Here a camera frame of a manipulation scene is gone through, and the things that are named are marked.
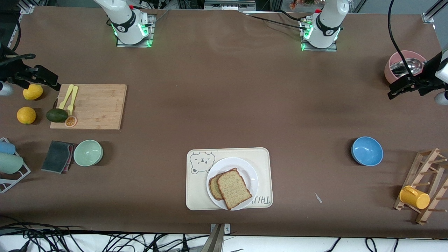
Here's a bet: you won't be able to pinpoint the wooden peg drying rack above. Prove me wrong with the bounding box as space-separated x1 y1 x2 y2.
393 148 448 225

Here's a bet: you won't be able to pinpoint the blue bowl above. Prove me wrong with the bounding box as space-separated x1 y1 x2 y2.
351 136 384 167

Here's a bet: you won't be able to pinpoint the yellow mug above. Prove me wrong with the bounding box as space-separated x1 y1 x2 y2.
399 185 431 210

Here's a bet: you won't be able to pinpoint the round orange-yellow citrus fruit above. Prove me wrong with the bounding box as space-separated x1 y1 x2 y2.
17 106 37 125

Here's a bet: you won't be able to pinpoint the white wire rack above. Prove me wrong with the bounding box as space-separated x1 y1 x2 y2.
0 137 31 194

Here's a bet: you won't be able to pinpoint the tangled black floor cables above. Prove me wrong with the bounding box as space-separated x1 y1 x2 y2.
0 215 210 252

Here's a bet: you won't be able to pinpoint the yellow lemon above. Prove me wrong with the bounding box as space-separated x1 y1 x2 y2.
23 84 44 100

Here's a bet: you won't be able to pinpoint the yellow plastic knife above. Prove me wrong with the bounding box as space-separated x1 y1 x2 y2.
58 84 75 110

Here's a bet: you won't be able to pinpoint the pink bowl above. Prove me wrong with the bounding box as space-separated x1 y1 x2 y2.
384 50 427 84

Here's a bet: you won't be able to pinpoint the large brown toast slice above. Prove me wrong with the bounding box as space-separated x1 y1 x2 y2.
217 168 253 210

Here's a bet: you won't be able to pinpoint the dark grey cloth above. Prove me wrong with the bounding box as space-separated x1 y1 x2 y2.
41 140 75 174

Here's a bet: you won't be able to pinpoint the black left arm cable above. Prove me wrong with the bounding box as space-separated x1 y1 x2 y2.
387 0 420 84

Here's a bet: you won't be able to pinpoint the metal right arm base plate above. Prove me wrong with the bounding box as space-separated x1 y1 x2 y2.
117 14 155 48

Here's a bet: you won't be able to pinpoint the pale green cup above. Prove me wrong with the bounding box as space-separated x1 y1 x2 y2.
0 153 24 175

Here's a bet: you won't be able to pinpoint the yellow plastic fork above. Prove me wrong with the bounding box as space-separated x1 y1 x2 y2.
67 86 79 116

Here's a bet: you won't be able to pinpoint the metal ladle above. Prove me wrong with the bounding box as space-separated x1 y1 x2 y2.
390 58 429 76

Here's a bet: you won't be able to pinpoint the dark green avocado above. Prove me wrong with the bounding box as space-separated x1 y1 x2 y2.
46 108 69 123

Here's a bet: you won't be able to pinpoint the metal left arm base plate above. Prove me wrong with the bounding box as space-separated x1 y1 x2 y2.
300 19 338 52

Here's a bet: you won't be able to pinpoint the aluminium corner frame post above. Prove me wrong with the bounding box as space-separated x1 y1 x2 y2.
422 0 448 24

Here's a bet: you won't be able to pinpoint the black cable on table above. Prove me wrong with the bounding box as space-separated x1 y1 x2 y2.
241 10 308 32

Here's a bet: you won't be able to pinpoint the pale green bowl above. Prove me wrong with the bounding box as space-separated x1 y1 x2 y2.
73 140 104 167

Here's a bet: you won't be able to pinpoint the white round plate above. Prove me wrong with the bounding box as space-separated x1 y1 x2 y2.
206 157 259 211

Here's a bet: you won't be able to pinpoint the grey metal box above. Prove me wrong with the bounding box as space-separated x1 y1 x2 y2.
205 0 256 11

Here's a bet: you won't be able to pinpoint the aluminium frame profile with bracket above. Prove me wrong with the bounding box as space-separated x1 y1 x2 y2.
199 223 231 252

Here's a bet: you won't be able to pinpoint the pink cloth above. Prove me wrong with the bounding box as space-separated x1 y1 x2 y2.
65 143 76 172

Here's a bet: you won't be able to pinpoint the cream tray with bear print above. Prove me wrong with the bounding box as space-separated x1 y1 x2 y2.
185 147 273 211

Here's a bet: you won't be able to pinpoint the wooden cutting board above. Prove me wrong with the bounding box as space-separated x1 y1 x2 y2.
50 84 127 130

